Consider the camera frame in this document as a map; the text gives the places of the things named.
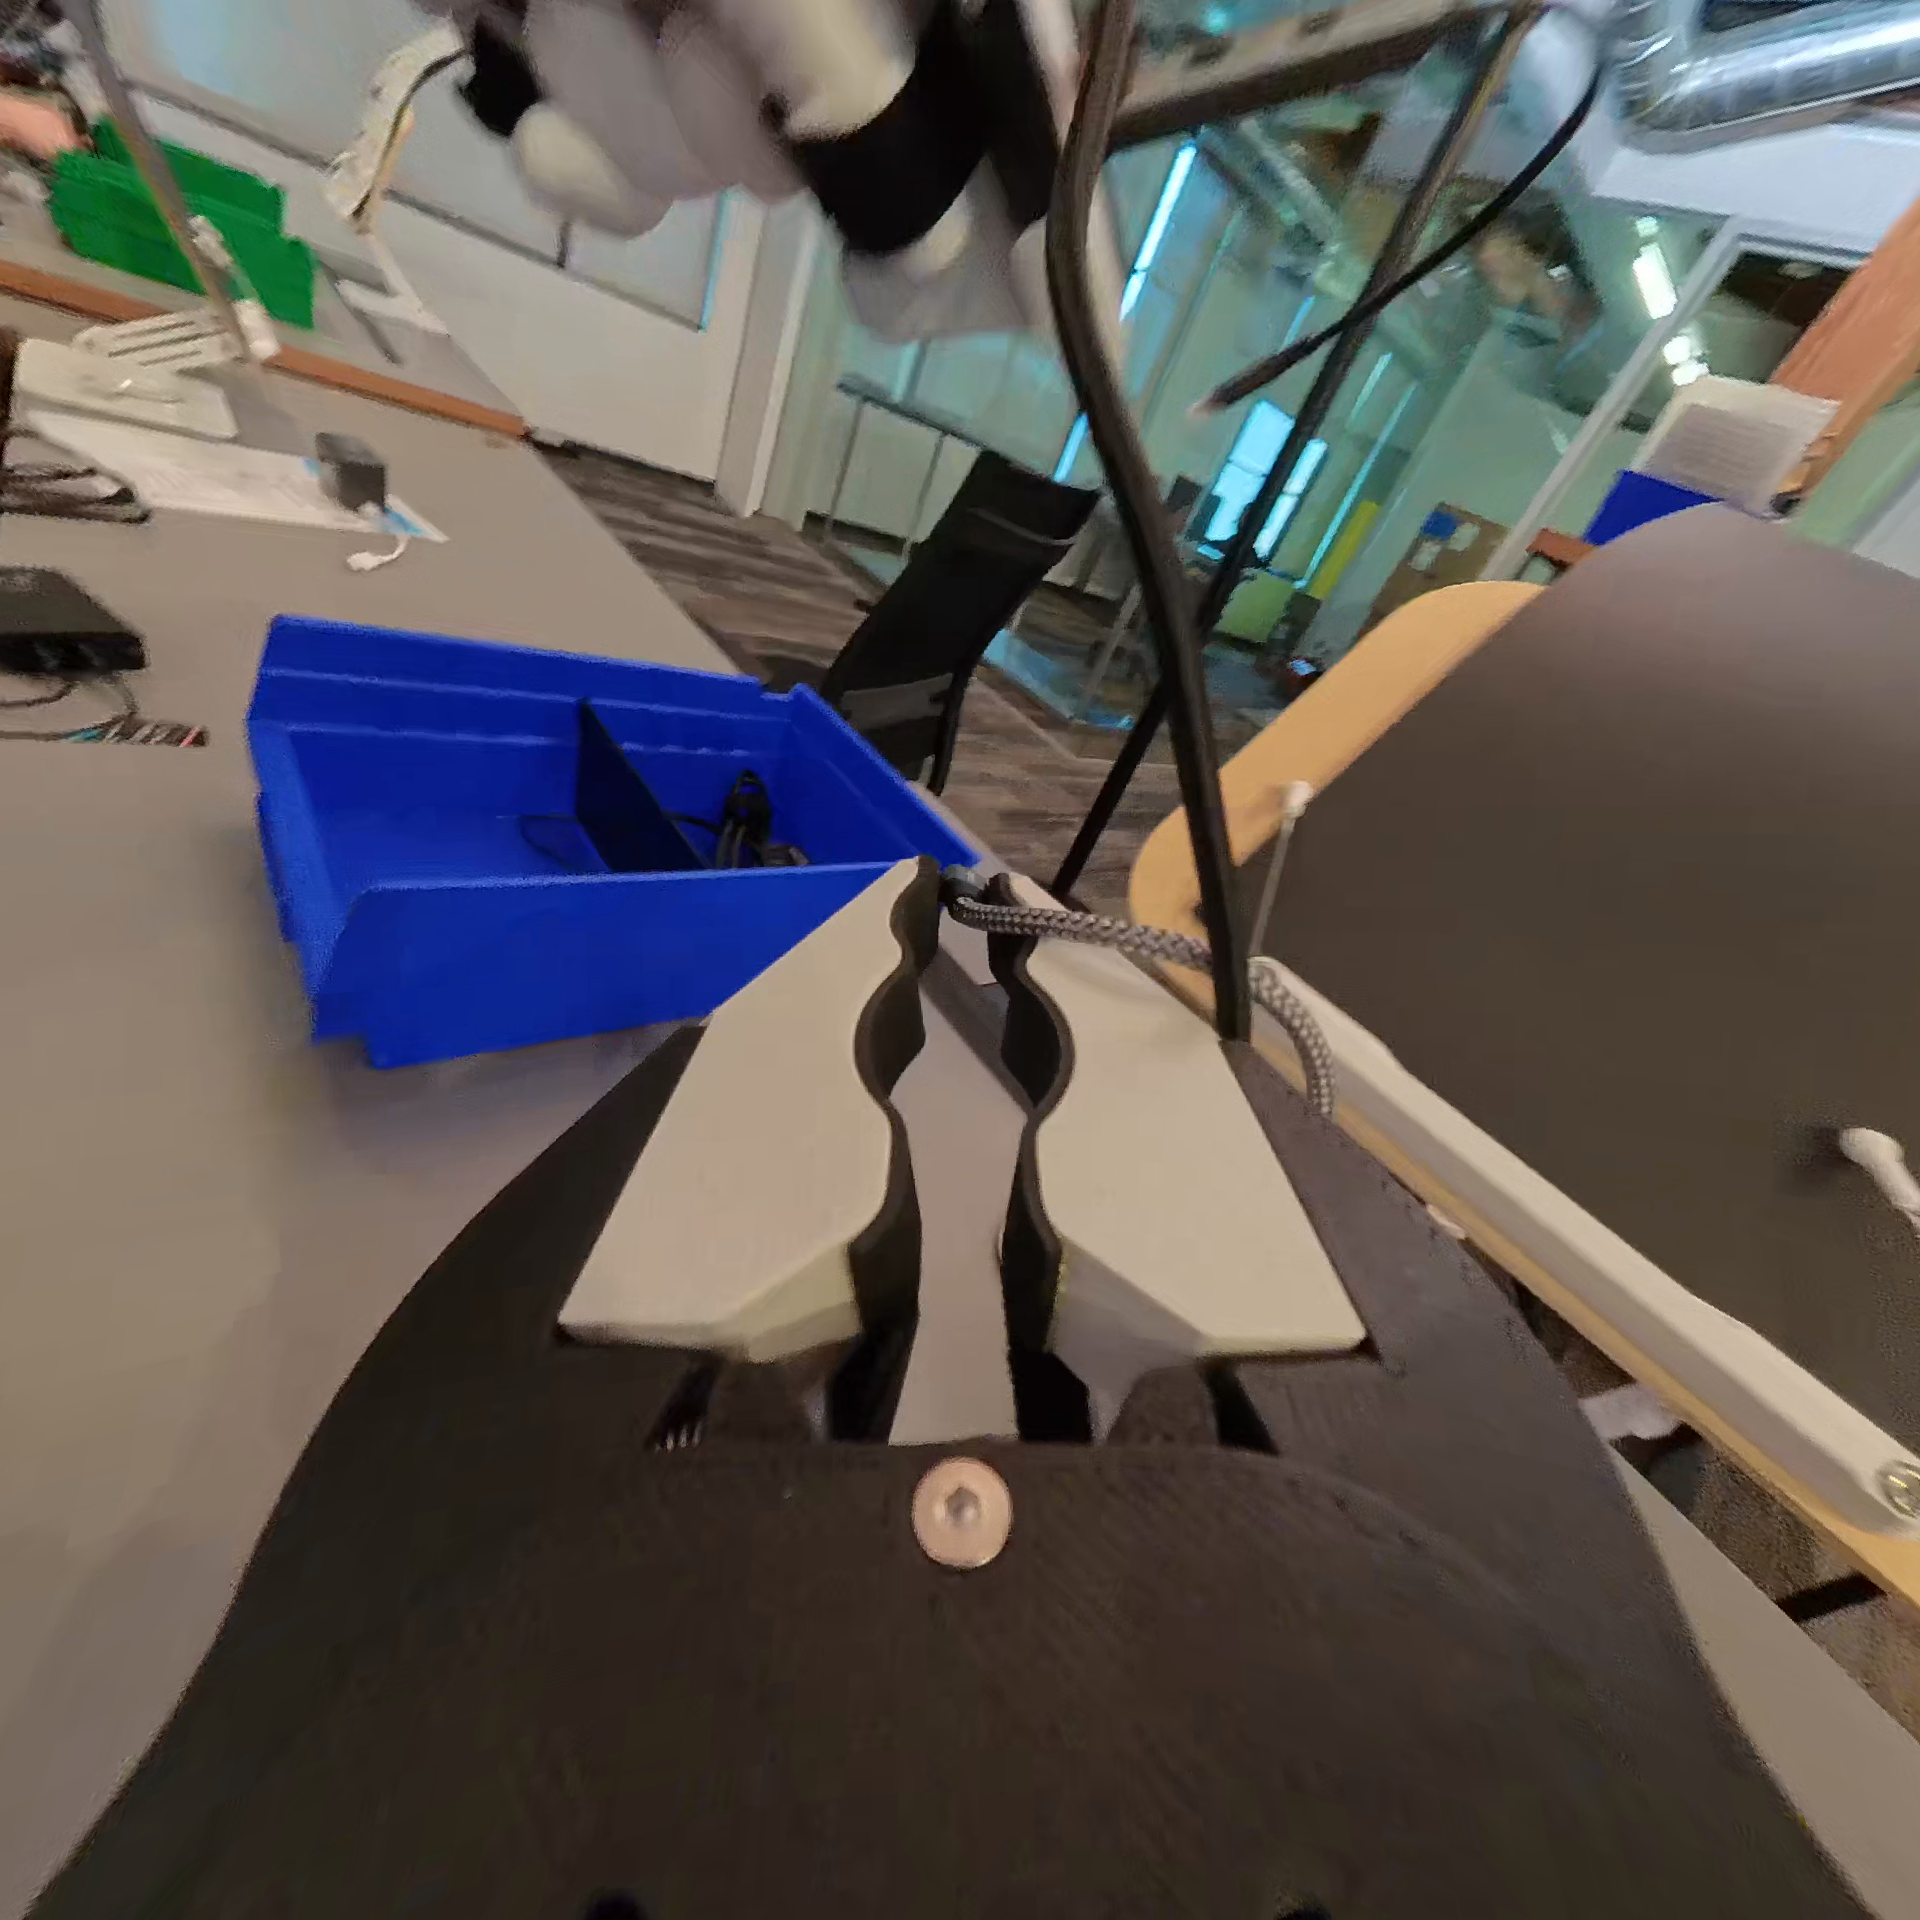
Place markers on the silver ceiling duct pipes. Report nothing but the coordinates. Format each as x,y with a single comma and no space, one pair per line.
1786,59

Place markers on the small blue desk bin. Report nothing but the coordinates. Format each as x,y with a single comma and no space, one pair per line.
1657,510

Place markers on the grey usb hub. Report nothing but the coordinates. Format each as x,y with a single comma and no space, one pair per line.
1470,240

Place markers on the small black charger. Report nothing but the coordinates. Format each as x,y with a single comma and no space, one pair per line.
352,476

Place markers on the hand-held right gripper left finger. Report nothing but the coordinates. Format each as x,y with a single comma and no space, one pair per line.
737,1186

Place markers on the green box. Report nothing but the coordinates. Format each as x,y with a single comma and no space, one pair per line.
181,226

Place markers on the white paper sheet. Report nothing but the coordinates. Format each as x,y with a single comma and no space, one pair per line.
210,476

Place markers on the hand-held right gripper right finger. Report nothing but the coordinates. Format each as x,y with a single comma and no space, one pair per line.
1186,1186

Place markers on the person's left hand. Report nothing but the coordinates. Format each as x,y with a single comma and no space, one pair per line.
661,106

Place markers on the blue plastic bin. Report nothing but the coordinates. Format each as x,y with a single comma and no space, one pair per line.
451,930

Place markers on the black office chair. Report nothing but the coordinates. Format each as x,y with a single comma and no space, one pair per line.
961,586

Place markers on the small black device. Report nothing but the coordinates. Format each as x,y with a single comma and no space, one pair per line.
67,621

